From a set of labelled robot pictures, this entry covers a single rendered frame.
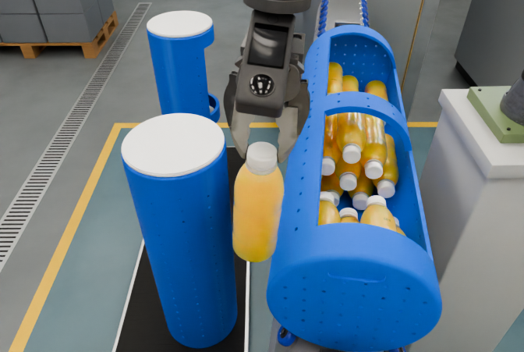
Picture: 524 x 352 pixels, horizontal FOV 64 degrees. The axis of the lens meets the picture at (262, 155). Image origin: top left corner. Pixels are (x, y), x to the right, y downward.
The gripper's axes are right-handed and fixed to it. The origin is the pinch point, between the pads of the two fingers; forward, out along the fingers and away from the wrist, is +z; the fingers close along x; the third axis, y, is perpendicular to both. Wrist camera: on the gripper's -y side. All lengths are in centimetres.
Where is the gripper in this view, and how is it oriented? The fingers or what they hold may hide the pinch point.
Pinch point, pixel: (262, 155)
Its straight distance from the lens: 53.7
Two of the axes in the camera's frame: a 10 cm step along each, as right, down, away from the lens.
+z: -0.7, 7.9, 6.1
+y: 1.1, -6.0, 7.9
